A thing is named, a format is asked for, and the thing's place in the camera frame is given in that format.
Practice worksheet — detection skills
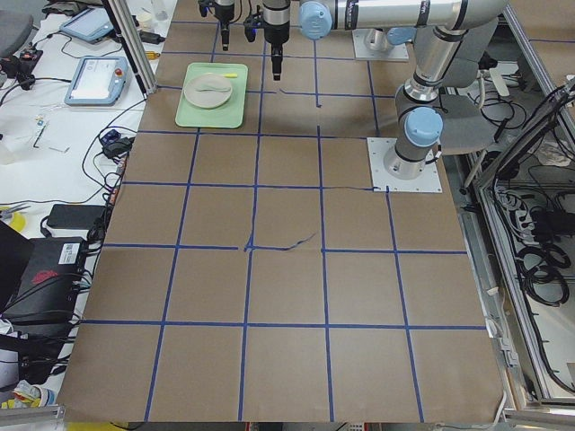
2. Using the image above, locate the gold metal cylinder tool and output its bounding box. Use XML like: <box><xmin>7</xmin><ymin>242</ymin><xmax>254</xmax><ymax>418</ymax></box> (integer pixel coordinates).
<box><xmin>146</xmin><ymin>51</ymin><xmax>161</xmax><ymax>60</ymax></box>

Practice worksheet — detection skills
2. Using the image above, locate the light green tray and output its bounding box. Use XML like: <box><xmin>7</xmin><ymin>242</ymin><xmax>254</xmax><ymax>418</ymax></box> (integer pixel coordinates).
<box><xmin>175</xmin><ymin>63</ymin><xmax>248</xmax><ymax>128</ymax></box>

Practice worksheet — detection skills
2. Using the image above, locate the black laptop computer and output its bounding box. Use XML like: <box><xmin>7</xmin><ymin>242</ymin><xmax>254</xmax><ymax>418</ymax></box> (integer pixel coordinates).
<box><xmin>1</xmin><ymin>223</ymin><xmax>88</xmax><ymax>326</ymax></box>

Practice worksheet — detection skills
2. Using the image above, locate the pale green plastic spoon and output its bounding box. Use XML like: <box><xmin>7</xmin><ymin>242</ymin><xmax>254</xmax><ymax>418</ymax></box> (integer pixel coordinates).
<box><xmin>193</xmin><ymin>83</ymin><xmax>232</xmax><ymax>92</ymax></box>

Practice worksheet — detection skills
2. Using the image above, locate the far teach pendant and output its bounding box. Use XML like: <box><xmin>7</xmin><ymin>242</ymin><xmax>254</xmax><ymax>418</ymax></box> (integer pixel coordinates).
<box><xmin>59</xmin><ymin>8</ymin><xmax>113</xmax><ymax>44</ymax></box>

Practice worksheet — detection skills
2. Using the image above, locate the teach pendant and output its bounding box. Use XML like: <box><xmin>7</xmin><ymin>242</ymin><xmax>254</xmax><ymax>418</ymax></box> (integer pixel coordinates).
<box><xmin>64</xmin><ymin>56</ymin><xmax>128</xmax><ymax>106</ymax></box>
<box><xmin>59</xmin><ymin>8</ymin><xmax>113</xmax><ymax>44</ymax></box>

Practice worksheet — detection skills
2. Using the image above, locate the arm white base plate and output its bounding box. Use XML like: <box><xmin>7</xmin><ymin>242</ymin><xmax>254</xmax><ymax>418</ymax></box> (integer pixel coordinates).
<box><xmin>352</xmin><ymin>28</ymin><xmax>411</xmax><ymax>62</ymax></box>
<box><xmin>367</xmin><ymin>137</ymin><xmax>442</xmax><ymax>194</ymax></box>

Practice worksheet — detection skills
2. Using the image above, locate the robot arm grey silver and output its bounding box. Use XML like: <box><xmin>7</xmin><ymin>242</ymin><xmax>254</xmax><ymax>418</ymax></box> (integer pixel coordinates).
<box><xmin>198</xmin><ymin>1</ymin><xmax>416</xmax><ymax>54</ymax></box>
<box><xmin>298</xmin><ymin>0</ymin><xmax>507</xmax><ymax>180</ymax></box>

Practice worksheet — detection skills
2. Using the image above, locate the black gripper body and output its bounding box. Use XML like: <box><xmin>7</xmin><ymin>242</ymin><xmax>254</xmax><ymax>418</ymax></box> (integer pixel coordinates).
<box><xmin>213</xmin><ymin>0</ymin><xmax>235</xmax><ymax>50</ymax></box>
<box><xmin>243</xmin><ymin>4</ymin><xmax>290</xmax><ymax>81</ymax></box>

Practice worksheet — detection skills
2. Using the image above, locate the white round plate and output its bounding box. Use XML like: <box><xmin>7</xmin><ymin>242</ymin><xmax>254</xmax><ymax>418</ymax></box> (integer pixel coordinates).
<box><xmin>183</xmin><ymin>73</ymin><xmax>233</xmax><ymax>110</ymax></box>

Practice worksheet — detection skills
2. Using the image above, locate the grey office chair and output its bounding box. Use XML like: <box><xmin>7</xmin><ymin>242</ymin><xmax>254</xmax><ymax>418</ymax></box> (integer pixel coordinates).
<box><xmin>440</xmin><ymin>18</ymin><xmax>498</xmax><ymax>155</ymax></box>

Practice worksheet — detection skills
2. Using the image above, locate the black power brick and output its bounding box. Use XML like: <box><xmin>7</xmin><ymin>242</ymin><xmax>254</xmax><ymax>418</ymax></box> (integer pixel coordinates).
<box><xmin>46</xmin><ymin>204</ymin><xmax>105</xmax><ymax>230</ymax></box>

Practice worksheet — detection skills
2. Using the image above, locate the black power adapter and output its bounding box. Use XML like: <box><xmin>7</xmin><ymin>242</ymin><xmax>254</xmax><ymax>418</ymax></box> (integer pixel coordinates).
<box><xmin>138</xmin><ymin>31</ymin><xmax>165</xmax><ymax>45</ymax></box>

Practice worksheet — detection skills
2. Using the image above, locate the near teach pendant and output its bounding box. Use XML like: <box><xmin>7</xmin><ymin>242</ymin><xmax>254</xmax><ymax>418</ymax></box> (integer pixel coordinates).
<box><xmin>64</xmin><ymin>56</ymin><xmax>128</xmax><ymax>106</ymax></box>

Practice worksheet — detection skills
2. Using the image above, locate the aluminium frame post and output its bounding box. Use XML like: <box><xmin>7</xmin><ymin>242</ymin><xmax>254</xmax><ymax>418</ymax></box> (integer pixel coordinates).
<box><xmin>102</xmin><ymin>0</ymin><xmax>157</xmax><ymax>97</ymax></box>

